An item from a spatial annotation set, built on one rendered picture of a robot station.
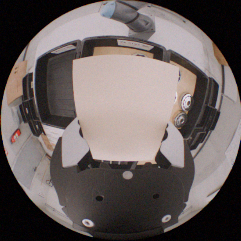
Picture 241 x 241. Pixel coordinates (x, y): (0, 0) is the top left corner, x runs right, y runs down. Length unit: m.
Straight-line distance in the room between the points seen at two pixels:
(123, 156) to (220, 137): 3.20
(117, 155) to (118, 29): 0.62
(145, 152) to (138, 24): 0.49
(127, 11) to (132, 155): 0.48
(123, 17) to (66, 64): 0.35
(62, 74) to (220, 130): 3.49
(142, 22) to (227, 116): 3.06
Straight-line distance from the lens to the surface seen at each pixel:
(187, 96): 0.49
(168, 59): 0.33
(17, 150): 3.15
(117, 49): 0.40
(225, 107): 3.22
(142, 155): 0.16
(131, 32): 0.55
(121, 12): 0.42
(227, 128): 3.17
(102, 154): 0.15
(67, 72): 0.47
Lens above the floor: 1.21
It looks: 60 degrees down
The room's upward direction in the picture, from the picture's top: 180 degrees counter-clockwise
